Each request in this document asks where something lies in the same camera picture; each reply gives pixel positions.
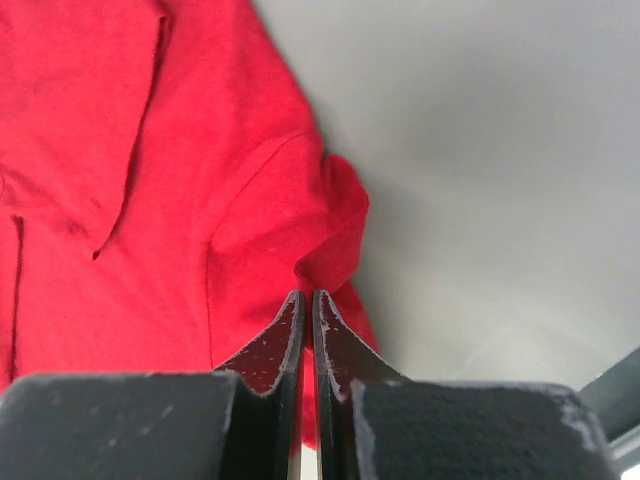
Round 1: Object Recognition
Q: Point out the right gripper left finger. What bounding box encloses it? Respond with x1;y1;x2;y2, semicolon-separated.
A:
216;291;305;479

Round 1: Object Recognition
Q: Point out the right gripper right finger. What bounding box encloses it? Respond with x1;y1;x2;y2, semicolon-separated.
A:
312;290;409;479

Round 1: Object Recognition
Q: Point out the red t shirt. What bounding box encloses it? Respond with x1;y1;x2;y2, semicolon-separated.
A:
0;0;381;454

